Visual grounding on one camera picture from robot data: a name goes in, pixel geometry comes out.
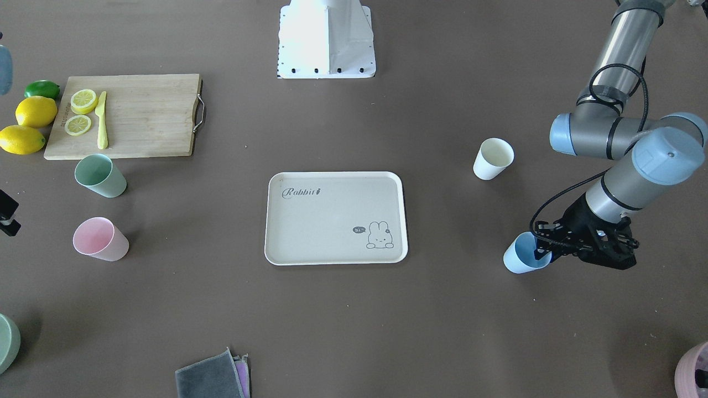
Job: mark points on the pink bowl with ice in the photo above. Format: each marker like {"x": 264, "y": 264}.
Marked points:
{"x": 690, "y": 373}

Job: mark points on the green plastic bowl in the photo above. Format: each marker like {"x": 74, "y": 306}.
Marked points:
{"x": 10, "y": 342}

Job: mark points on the lower lemon slice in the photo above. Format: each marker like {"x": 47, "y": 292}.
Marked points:
{"x": 77, "y": 125}

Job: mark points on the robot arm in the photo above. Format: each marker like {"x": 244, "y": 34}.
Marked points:
{"x": 650, "y": 155}

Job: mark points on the bamboo cutting board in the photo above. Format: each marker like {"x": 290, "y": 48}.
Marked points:
{"x": 146, "y": 116}

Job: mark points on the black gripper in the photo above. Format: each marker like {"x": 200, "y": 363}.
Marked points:
{"x": 576, "y": 223}

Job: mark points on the cream white plastic cup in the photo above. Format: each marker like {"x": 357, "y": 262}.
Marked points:
{"x": 494, "y": 156}

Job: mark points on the grey folded cloth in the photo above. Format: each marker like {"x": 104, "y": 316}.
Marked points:
{"x": 212, "y": 377}

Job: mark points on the green lime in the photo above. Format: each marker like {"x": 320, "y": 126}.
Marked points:
{"x": 44, "y": 88}

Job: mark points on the upper lemon slice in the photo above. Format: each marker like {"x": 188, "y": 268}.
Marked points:
{"x": 83, "y": 101}

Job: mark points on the purple cloth under grey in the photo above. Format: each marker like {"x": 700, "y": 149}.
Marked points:
{"x": 242, "y": 368}

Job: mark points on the whole lemon near board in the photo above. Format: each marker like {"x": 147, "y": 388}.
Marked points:
{"x": 36, "y": 112}

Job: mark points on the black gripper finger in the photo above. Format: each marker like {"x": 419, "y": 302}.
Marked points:
{"x": 8, "y": 208}

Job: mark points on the beige rabbit serving tray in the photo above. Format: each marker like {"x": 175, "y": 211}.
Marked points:
{"x": 345, "y": 217}

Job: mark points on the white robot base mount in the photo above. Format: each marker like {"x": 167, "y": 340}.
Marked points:
{"x": 325, "y": 39}

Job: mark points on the pink plastic cup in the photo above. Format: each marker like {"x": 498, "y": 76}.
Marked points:
{"x": 98, "y": 237}

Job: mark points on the green plastic cup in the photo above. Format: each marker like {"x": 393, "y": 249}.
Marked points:
{"x": 98, "y": 173}

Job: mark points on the light blue plastic cup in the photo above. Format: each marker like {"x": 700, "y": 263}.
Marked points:
{"x": 519, "y": 257}

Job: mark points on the lemon slice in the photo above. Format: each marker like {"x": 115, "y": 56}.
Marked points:
{"x": 83, "y": 101}
{"x": 77, "y": 125}

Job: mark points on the yellow plastic knife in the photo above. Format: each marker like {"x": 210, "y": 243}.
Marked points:
{"x": 102, "y": 135}

